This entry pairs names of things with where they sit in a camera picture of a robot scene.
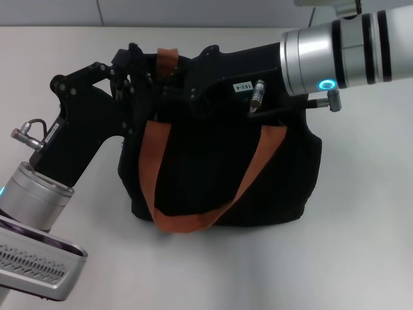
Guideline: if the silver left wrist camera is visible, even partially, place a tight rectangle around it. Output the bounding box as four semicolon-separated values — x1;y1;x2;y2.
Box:
0;215;89;294

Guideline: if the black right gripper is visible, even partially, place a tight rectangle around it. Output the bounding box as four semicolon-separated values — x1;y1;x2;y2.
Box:
157;41;288;116

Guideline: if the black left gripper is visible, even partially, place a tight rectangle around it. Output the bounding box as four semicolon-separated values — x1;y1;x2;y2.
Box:
30;47;138;189

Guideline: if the right gripper cable with connectors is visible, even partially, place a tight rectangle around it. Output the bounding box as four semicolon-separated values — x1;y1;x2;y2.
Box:
247;79;342;117

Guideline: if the left gripper cable with connector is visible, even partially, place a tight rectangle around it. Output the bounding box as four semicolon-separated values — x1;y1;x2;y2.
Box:
11;118;52;152

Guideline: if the black bag with orange handles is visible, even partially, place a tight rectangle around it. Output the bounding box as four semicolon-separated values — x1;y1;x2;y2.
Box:
116;41;323;234

